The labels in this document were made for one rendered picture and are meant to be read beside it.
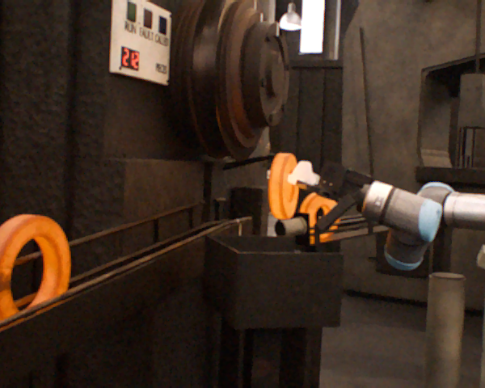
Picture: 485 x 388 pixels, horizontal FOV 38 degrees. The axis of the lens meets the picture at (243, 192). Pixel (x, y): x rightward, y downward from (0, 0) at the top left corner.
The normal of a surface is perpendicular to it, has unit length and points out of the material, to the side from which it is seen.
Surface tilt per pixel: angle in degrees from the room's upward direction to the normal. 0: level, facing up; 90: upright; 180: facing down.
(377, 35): 90
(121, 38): 90
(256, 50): 73
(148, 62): 90
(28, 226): 90
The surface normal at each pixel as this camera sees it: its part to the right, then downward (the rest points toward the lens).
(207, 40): -0.30, -0.22
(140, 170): 0.95, 0.06
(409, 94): -0.54, 0.02
